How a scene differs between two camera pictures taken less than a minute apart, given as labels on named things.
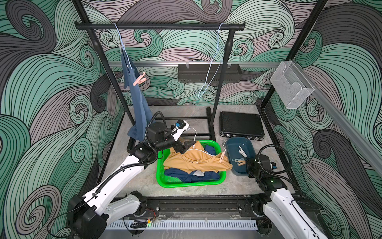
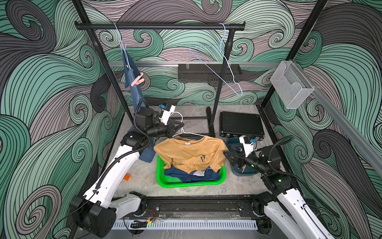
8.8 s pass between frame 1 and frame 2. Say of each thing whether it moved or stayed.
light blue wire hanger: moved
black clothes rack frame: stayed
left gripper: moved
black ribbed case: stayed
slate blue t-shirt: stayed
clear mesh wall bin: stayed
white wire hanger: moved
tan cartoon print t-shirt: moved
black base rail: stayed
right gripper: moved
